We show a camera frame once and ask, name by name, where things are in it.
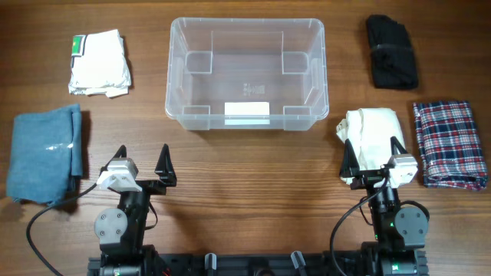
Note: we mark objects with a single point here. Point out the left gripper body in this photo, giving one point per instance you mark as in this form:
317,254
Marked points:
153,187

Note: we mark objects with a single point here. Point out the white folded garment green tag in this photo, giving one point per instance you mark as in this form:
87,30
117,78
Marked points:
99,65

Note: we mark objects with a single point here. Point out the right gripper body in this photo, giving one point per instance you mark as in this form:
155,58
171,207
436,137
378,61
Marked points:
367,179

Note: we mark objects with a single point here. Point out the cream cloth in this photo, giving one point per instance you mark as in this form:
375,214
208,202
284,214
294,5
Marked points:
369,131

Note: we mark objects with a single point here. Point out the clear plastic storage bin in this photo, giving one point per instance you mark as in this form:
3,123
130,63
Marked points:
247,73

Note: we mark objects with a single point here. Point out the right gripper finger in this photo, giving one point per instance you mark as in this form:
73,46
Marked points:
396,147
350,168

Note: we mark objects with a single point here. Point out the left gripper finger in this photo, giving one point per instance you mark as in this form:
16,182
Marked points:
121,153
164,168

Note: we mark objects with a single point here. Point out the black garment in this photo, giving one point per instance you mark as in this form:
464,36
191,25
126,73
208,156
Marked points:
393,62

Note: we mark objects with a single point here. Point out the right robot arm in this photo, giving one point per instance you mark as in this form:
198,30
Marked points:
400,228

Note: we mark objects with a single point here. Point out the plaid shirt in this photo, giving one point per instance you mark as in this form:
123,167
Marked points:
449,146

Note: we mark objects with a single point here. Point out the blue towel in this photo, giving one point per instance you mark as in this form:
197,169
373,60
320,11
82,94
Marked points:
46,155

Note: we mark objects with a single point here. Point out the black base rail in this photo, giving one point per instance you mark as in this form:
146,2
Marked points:
253,264

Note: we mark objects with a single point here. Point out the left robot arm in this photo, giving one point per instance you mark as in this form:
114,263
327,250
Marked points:
121,230

